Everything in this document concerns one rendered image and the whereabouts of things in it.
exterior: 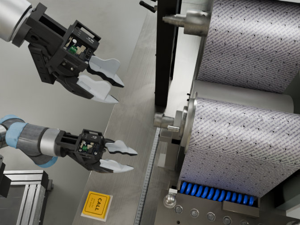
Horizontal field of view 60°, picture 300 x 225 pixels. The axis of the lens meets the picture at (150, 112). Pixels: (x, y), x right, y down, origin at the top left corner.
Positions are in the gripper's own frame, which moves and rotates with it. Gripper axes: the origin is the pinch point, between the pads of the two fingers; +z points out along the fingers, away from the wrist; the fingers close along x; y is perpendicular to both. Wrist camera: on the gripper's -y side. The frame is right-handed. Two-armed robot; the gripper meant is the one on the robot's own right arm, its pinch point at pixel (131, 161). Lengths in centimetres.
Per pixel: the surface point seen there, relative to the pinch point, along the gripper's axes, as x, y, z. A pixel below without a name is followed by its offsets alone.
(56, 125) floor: 58, -109, -83
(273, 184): -0.3, 5.2, 36.6
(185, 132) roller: 1.3, 19.4, 13.0
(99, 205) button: -10.1, -16.6, -8.8
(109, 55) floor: 141, -109, -65
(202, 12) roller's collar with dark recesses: 31.0, 27.7, 11.9
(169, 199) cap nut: -7.5, -1.7, 12.4
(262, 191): -0.3, -1.6, 36.3
